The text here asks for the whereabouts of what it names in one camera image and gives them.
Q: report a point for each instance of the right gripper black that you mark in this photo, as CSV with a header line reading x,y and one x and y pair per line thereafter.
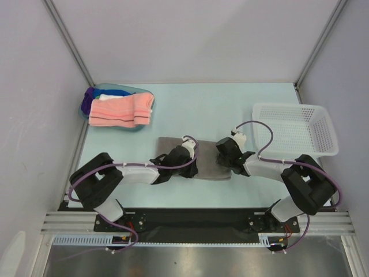
x,y
226,154

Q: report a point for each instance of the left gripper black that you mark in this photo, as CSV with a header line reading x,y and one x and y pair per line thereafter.
x,y
192,171

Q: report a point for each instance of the grey terry towel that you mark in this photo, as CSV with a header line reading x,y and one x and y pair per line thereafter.
x,y
208,168

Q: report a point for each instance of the pink striped towel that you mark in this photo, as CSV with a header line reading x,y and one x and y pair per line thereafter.
x,y
126,112

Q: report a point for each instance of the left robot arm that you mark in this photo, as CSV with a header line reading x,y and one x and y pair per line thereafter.
x,y
93,184

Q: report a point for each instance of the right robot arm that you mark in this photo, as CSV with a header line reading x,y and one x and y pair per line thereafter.
x,y
308,185

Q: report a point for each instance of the white perforated plastic basket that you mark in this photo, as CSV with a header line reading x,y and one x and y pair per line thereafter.
x,y
295,129

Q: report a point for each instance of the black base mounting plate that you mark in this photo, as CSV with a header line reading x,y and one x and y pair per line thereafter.
x,y
201,225

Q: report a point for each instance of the white towel in tray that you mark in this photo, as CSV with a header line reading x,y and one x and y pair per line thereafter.
x,y
104,97

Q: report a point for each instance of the translucent blue towel tray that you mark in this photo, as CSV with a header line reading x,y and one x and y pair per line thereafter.
x,y
132,90

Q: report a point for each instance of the blue towel in tray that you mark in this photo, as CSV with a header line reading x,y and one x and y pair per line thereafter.
x,y
111,92

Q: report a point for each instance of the purple towel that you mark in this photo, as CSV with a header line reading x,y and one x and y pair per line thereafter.
x,y
86,104

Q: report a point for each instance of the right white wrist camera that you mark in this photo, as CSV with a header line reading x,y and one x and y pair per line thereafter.
x,y
239,137

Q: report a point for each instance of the slotted white cable duct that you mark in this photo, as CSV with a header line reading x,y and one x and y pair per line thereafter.
x,y
111,241

